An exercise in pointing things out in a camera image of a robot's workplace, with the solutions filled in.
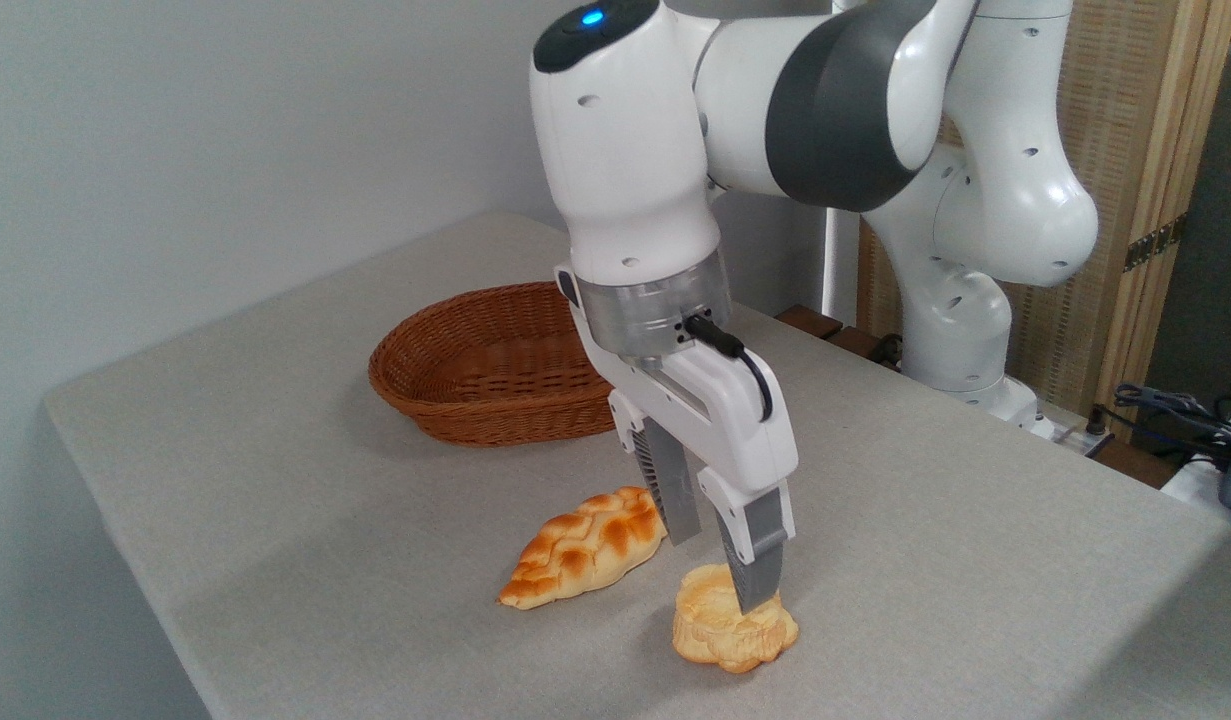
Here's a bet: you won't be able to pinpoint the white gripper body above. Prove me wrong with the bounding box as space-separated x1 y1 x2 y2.
558 268 800 494

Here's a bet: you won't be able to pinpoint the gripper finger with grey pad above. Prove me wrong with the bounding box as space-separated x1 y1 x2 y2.
607 390 704 547
696 465 799 615

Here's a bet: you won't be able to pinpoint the round pale bread bun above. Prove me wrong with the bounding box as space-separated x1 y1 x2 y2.
671 562 800 674

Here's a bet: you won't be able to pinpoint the braided golden bread loaf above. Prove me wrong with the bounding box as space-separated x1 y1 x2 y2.
496 485 669 611

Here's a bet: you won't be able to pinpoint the brown oval wicker basket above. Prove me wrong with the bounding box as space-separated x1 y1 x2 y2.
368 282 617 448

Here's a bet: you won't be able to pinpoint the brown wooden base planks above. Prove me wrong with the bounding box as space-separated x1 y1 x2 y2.
775 305 902 373

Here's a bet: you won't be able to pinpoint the white vertical pole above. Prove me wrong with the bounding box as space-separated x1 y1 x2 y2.
820 205 868 326

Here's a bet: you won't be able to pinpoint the metal screen hinge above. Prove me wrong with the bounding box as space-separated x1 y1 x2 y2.
1123 214 1189 273

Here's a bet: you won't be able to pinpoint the wooden rattan folding screen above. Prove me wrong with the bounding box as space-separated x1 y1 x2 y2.
860 0 1231 433

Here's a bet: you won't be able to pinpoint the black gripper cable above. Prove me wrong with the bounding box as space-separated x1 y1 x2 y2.
682 314 775 424

